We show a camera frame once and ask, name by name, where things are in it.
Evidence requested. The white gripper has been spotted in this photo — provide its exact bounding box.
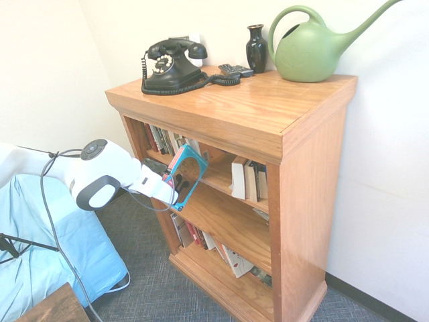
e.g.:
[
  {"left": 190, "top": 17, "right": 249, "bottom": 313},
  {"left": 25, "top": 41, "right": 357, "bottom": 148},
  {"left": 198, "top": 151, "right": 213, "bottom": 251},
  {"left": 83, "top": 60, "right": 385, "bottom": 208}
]
[{"left": 129, "top": 164, "right": 189, "bottom": 206}]

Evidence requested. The teal and red book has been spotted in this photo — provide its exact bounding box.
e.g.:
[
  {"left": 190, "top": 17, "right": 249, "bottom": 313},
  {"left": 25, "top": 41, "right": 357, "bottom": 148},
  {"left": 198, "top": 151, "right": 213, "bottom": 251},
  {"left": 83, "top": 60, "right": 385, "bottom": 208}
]
[{"left": 162, "top": 143, "right": 209, "bottom": 213}]

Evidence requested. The cream paperback book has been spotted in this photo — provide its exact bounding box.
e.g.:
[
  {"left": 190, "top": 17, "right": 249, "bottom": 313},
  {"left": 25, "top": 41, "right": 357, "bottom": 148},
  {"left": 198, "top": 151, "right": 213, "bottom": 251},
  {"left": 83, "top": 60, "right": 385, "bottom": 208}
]
[
  {"left": 182, "top": 134, "right": 202, "bottom": 156},
  {"left": 167, "top": 130, "right": 184, "bottom": 157}
]

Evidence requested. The grey white book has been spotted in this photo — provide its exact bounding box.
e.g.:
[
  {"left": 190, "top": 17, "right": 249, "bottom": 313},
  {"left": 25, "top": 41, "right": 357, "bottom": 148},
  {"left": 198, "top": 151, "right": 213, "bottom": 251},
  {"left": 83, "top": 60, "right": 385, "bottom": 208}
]
[{"left": 170, "top": 212, "right": 189, "bottom": 249}]

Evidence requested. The green spine book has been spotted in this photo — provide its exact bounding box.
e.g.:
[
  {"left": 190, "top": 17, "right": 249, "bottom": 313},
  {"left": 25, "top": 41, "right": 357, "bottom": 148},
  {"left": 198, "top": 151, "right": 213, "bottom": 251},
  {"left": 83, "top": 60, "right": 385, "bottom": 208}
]
[{"left": 152, "top": 125, "right": 170, "bottom": 154}]

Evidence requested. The small red white book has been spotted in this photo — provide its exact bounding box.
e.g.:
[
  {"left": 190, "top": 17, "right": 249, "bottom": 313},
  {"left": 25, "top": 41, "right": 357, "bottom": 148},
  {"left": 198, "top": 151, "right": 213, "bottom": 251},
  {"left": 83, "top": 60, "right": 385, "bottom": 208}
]
[{"left": 185, "top": 221, "right": 202, "bottom": 250}]

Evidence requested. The red white spine book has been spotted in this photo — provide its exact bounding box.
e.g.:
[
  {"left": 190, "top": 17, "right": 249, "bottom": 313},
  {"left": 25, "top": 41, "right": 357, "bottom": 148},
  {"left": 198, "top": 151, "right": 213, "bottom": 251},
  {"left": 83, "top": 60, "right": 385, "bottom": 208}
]
[{"left": 143, "top": 123, "right": 158, "bottom": 152}]

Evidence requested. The dark spine book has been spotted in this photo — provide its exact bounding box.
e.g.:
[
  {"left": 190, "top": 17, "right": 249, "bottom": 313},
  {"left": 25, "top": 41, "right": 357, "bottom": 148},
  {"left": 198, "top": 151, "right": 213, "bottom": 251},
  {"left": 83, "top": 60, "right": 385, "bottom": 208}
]
[{"left": 243, "top": 159, "right": 259, "bottom": 203}]

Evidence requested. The Thailand travel guide book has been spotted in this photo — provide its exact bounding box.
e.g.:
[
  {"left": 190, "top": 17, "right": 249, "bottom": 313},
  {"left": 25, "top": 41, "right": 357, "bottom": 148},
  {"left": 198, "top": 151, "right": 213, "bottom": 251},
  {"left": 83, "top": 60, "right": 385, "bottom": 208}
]
[{"left": 255, "top": 162, "right": 269, "bottom": 204}]

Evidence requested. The white red patterned book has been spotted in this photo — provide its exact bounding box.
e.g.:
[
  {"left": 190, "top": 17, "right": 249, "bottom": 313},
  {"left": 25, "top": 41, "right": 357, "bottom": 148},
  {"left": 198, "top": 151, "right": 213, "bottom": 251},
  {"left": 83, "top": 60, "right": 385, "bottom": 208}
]
[{"left": 221, "top": 244, "right": 255, "bottom": 279}]

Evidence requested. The black vintage rotary telephone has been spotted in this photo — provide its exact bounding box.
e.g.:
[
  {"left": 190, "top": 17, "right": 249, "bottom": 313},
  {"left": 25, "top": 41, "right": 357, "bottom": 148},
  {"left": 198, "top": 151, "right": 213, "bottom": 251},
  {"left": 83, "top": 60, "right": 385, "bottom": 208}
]
[{"left": 140, "top": 38, "right": 242, "bottom": 97}]

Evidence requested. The light blue cloth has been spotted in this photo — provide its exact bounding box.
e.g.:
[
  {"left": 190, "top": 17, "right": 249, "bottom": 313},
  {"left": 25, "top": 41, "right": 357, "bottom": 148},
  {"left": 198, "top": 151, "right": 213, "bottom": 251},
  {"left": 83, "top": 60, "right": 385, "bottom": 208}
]
[{"left": 0, "top": 174, "right": 130, "bottom": 322}]

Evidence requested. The flat green cover book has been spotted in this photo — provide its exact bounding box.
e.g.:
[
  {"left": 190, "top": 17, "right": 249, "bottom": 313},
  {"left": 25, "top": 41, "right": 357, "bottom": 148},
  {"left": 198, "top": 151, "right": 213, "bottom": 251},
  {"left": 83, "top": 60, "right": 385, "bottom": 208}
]
[{"left": 249, "top": 266, "right": 273, "bottom": 288}]

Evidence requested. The wooden bookshelf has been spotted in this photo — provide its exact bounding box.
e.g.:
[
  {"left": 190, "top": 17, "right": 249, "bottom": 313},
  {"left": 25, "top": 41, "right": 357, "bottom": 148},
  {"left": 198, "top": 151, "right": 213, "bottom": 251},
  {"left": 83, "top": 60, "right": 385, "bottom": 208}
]
[{"left": 105, "top": 65, "right": 359, "bottom": 322}]

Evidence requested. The black glossy vase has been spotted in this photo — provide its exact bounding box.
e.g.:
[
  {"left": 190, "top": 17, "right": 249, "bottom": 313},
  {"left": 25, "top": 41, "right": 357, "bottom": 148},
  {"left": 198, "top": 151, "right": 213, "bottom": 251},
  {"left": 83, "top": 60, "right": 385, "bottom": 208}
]
[{"left": 246, "top": 23, "right": 268, "bottom": 74}]

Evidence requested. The green plastic watering can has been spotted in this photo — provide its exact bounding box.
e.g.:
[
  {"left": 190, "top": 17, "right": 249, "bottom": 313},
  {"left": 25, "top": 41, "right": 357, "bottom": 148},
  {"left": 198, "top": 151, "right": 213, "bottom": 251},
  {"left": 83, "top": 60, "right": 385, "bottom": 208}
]
[{"left": 267, "top": 0, "right": 406, "bottom": 83}]

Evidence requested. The white floor cable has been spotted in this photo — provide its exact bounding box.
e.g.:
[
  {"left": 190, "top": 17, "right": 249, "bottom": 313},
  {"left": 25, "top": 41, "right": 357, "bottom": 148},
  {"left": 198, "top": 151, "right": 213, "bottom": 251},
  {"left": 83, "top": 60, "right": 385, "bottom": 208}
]
[{"left": 109, "top": 270, "right": 131, "bottom": 293}]

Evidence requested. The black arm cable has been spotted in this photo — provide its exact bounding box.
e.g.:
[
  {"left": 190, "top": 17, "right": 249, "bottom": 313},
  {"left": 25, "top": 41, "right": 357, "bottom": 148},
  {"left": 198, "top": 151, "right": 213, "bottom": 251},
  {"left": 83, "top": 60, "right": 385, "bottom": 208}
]
[{"left": 40, "top": 149, "right": 103, "bottom": 322}]

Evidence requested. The black camera tripod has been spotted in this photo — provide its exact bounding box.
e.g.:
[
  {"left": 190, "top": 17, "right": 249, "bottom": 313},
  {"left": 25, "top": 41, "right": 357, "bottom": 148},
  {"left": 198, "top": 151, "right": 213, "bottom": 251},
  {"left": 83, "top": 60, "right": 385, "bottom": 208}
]
[{"left": 0, "top": 233, "right": 58, "bottom": 260}]

